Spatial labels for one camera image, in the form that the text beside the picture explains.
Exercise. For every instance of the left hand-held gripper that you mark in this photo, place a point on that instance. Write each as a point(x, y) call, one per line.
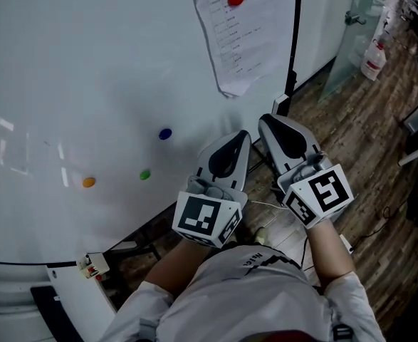
point(201, 219)

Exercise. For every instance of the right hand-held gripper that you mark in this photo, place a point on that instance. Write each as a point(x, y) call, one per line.
point(322, 198)

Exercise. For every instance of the blue round magnet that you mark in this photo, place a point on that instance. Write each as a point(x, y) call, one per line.
point(165, 134)

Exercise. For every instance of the green round magnet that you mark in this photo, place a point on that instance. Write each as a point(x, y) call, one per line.
point(145, 174)

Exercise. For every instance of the orange round magnet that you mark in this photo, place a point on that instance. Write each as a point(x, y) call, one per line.
point(89, 182)

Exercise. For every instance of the person's left forearm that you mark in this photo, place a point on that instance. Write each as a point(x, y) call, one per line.
point(180, 265)

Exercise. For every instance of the person's right forearm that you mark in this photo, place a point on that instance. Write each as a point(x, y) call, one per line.
point(328, 251)

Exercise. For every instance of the person's right shoe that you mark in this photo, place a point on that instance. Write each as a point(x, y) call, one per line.
point(261, 234)

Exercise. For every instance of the frosted glass door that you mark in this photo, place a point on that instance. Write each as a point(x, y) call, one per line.
point(351, 55)

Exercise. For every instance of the printed white paper sheet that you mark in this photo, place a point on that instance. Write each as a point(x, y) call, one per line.
point(244, 41)

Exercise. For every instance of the white power strip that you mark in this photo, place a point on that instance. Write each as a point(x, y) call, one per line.
point(347, 244)

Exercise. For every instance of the clear water jug red label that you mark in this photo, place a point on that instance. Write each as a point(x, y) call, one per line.
point(372, 61)

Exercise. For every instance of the person's white shirt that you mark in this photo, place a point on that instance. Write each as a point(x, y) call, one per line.
point(251, 298)

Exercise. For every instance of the clear marker tray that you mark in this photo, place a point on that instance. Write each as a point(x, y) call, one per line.
point(100, 262)

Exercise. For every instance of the black marker pen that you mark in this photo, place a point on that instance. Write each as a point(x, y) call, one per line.
point(86, 259)

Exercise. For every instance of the red marker pen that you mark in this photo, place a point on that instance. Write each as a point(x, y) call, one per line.
point(91, 271)

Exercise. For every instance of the large white whiteboard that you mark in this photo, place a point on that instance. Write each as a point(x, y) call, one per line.
point(87, 66)

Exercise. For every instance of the black flat pad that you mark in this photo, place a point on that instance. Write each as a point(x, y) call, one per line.
point(48, 315)

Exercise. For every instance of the right gripper fisheye camera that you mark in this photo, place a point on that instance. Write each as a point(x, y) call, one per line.
point(312, 166)

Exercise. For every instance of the whiteboard stand bracket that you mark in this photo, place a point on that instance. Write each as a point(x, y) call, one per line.
point(281, 104)

